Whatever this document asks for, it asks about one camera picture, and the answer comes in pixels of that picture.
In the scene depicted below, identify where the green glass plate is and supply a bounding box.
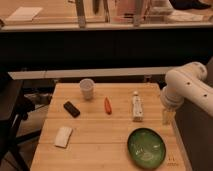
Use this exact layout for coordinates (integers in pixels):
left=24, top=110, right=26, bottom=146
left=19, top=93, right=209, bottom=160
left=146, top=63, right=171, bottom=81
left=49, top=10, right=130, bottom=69
left=127, top=128, right=166, bottom=170

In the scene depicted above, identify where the white sponge block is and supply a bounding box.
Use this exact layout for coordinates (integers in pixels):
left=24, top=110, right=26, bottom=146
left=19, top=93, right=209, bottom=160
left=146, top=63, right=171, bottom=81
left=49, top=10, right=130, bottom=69
left=54, top=127, right=73, bottom=148

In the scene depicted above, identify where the black rectangular block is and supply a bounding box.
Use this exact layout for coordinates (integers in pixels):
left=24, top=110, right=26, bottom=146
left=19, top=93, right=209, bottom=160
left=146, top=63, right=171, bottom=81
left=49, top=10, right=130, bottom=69
left=64, top=101, right=80, bottom=118

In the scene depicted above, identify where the black chair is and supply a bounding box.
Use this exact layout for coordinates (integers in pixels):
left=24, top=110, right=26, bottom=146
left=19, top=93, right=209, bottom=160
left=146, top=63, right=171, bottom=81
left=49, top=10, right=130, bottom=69
left=0, top=71, right=41, bottom=171

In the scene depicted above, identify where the white paper sheet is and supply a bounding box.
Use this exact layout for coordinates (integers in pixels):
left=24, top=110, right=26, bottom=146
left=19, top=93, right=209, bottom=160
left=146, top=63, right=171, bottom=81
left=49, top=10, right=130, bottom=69
left=5, top=7, right=43, bottom=22

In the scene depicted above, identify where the orange carrot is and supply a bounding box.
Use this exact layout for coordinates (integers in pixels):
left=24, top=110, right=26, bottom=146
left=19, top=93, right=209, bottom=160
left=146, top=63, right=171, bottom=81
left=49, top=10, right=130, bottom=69
left=104, top=97, right=112, bottom=114

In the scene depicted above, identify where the white paper cup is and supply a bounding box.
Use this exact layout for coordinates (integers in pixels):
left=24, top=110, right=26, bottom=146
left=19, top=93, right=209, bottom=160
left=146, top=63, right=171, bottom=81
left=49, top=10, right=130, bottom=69
left=79, top=78, right=94, bottom=100

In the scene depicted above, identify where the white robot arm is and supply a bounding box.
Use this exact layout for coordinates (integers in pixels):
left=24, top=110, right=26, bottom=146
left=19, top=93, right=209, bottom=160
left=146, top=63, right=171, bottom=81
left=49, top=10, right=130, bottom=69
left=160, top=62, right=213, bottom=124

